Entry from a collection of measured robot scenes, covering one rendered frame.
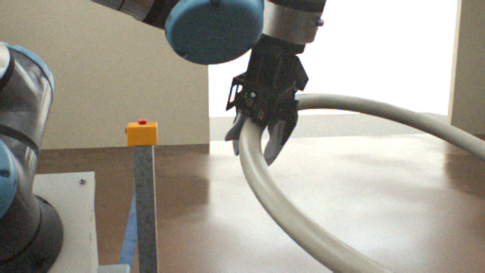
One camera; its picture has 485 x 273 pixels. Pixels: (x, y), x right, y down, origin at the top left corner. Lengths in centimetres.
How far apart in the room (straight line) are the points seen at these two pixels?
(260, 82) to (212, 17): 21
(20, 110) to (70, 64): 609
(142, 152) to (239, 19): 143
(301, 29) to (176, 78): 619
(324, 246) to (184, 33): 24
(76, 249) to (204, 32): 59
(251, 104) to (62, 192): 49
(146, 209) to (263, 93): 133
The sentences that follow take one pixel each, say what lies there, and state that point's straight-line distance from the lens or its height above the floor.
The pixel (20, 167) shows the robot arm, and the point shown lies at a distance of 72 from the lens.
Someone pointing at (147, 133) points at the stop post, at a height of 105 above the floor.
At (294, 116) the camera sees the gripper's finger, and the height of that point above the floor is 126.
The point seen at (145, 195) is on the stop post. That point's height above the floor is 78.
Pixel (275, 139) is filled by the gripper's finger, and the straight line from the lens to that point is 63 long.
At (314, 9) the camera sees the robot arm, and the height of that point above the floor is 140.
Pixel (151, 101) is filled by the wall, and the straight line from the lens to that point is 673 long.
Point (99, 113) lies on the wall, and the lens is 682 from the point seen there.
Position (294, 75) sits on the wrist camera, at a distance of 62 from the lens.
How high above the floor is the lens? 134
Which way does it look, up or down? 10 degrees down
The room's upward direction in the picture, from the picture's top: straight up
